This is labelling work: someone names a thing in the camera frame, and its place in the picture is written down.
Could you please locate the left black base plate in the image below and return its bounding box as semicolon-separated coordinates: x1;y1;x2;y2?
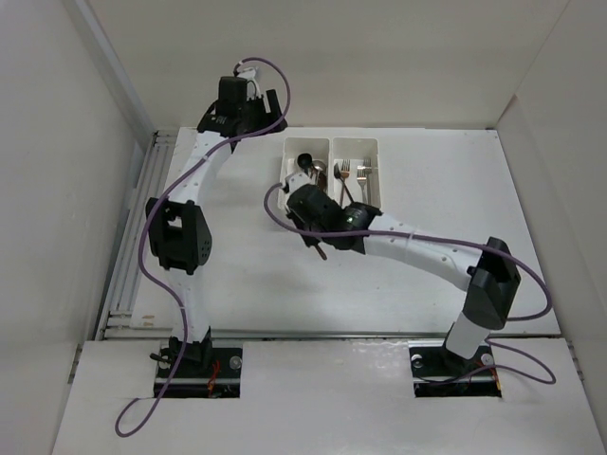
150;347;243;379

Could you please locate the left white plastic bin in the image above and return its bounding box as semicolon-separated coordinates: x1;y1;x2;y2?
279;136;334;194

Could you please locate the black spoon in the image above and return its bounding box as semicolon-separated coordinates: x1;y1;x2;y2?
296;153;314;177

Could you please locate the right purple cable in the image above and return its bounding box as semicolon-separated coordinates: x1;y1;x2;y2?
263;182;557;384

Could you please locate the purple cable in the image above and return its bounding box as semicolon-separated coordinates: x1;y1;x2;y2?
116;56;291;436
263;182;557;384

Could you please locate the black fork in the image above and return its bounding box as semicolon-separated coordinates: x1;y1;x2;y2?
333;163;354;205

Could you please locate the silver spoon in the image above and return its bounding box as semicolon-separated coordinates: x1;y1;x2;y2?
312;160;326;185

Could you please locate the aluminium rail frame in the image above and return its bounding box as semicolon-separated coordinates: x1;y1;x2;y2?
92;131;177;341

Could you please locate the right white plastic bin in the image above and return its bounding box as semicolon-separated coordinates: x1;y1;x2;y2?
327;137;381;208

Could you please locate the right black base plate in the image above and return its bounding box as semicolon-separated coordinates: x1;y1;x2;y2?
410;346;493;381

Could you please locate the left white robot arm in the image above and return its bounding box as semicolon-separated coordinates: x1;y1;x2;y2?
146;68;286;376

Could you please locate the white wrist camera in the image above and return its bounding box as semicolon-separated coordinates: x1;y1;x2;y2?
283;173;311;193
236;66;262;100

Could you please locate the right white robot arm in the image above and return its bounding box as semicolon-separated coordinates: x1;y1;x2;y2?
285;183;521;373

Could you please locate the brown spoon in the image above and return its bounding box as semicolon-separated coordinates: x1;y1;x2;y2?
317;172;327;192

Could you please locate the silver fork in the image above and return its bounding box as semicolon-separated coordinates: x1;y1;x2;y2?
363;157;372;205
357;167;368;204

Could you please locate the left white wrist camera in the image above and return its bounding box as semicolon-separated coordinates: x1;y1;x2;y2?
236;66;262;100

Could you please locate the white plastic bin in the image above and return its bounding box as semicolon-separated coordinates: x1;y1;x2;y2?
327;137;381;208
279;136;334;194

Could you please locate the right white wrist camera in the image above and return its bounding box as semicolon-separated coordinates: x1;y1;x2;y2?
283;173;311;193

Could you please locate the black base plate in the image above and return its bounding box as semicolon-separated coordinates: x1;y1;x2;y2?
150;347;243;379
410;346;493;381

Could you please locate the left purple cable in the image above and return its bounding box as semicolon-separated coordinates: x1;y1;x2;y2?
116;56;291;436

